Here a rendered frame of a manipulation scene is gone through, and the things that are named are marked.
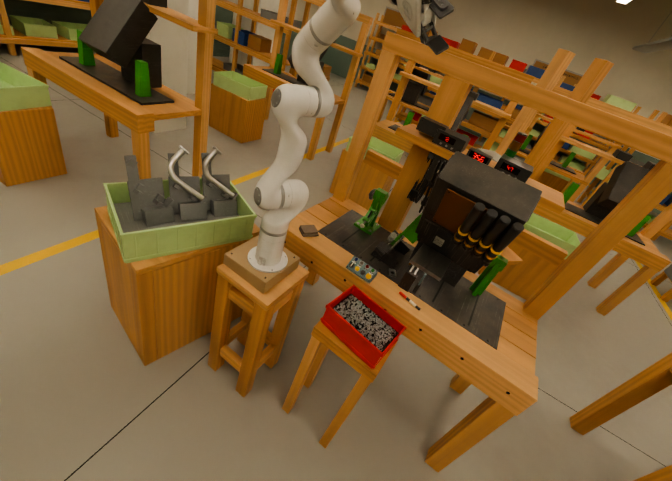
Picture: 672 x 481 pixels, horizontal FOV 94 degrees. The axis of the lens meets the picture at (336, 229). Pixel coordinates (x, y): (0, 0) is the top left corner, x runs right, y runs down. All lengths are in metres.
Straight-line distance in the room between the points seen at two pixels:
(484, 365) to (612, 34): 10.66
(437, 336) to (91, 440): 1.73
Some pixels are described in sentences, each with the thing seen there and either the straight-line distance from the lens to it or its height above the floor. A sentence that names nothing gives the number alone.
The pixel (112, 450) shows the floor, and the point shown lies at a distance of 2.12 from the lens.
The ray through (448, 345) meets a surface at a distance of 1.65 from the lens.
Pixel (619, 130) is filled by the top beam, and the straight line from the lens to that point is 1.85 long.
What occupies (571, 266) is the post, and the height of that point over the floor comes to 1.26.
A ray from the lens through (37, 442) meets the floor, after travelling 2.22.
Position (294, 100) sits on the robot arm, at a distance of 1.09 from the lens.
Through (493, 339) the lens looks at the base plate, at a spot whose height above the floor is 0.90.
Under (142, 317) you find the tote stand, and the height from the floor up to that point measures 0.45.
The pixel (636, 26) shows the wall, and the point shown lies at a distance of 11.77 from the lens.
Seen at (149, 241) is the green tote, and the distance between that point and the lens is 1.63.
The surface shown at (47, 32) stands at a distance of 7.39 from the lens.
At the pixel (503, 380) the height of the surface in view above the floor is 0.89.
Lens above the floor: 1.96
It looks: 34 degrees down
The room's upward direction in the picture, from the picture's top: 20 degrees clockwise
